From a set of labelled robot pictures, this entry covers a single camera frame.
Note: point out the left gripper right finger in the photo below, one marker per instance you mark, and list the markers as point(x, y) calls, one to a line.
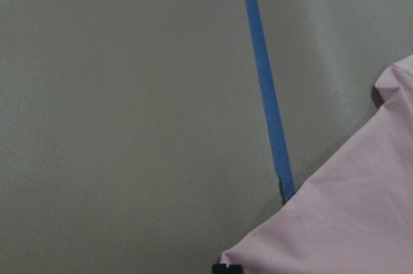
point(235, 269)

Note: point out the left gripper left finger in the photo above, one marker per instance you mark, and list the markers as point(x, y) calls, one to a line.
point(219, 269)

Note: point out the pink printed t-shirt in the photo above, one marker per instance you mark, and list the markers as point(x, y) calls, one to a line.
point(354, 214)

